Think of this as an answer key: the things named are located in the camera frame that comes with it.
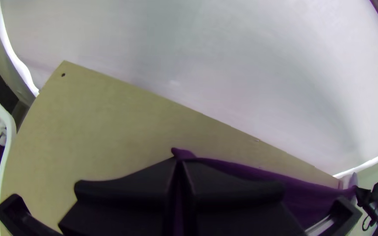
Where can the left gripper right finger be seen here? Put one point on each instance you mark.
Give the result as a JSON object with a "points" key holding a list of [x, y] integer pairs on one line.
{"points": [[235, 209]]}

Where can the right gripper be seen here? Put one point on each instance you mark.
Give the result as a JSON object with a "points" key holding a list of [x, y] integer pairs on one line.
{"points": [[374, 198]]}

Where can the dark t-shirt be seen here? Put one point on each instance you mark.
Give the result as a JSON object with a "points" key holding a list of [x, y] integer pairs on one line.
{"points": [[307, 196]]}

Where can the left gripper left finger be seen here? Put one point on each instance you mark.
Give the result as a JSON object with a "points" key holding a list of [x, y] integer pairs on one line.
{"points": [[126, 206]]}

